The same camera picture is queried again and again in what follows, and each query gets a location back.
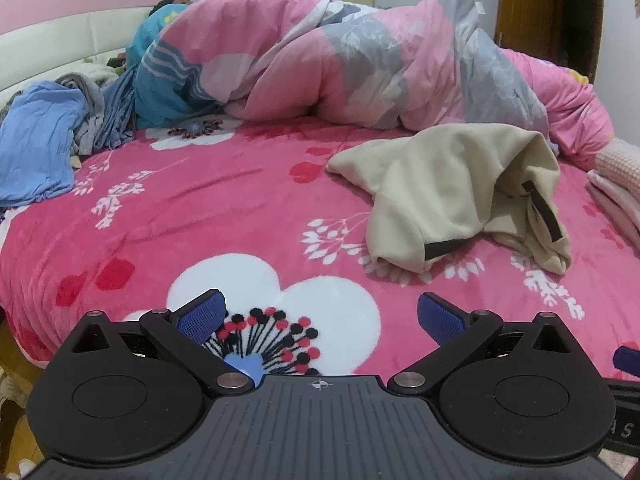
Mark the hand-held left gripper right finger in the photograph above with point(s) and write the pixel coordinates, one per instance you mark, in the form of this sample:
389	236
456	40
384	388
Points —
440	317

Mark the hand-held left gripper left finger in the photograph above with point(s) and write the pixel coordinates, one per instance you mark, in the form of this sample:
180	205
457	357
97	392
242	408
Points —
202	317

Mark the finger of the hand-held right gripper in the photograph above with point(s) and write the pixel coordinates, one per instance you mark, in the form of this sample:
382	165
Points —
627	360

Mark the beige jacket with black trim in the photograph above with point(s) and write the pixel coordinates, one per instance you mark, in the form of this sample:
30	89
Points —
440	180

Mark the pink floral fleece blanket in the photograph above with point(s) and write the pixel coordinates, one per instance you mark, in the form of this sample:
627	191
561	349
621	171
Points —
200	220

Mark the light blue cloth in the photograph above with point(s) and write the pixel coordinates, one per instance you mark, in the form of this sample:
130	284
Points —
40	145

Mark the pink grey floral quilt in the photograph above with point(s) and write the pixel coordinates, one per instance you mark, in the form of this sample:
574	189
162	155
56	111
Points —
300	75

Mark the teal patterned cloth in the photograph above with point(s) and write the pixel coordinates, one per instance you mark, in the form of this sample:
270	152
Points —
145	35

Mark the pink white headboard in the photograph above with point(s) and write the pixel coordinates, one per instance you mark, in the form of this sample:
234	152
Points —
50	40

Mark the brown wooden door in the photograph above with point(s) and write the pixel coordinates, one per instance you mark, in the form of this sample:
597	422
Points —
520	5

